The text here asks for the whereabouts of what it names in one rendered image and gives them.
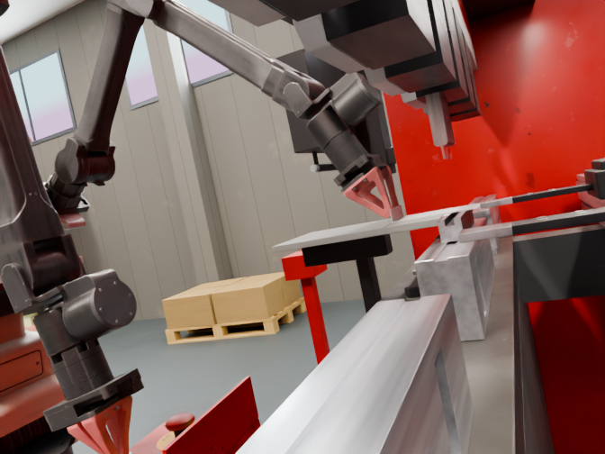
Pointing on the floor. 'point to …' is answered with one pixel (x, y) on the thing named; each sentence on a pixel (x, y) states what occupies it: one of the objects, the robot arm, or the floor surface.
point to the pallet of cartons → (233, 307)
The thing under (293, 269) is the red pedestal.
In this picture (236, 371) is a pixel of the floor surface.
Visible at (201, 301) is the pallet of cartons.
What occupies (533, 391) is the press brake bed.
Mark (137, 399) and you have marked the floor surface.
